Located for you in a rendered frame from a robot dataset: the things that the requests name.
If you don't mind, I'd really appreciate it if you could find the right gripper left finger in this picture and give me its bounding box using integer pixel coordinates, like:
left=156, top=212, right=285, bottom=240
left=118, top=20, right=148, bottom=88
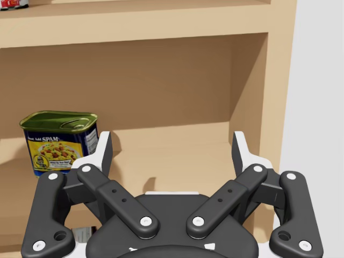
left=20, top=131, right=161, bottom=258

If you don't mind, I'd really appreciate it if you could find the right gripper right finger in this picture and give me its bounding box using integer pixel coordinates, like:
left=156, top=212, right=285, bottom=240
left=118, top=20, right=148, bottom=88
left=185, top=131, right=325, bottom=258

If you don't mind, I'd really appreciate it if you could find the green and blue rectangular can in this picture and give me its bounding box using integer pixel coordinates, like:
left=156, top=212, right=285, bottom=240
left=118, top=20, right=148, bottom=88
left=18, top=110, right=99, bottom=178

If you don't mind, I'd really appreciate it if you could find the pale wooden shelf unit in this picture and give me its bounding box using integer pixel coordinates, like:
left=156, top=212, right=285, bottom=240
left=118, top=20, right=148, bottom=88
left=0, top=0, right=298, bottom=258

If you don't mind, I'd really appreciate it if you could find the red and white can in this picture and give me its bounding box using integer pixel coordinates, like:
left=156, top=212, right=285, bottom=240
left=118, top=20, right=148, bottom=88
left=0, top=0, right=29, bottom=12

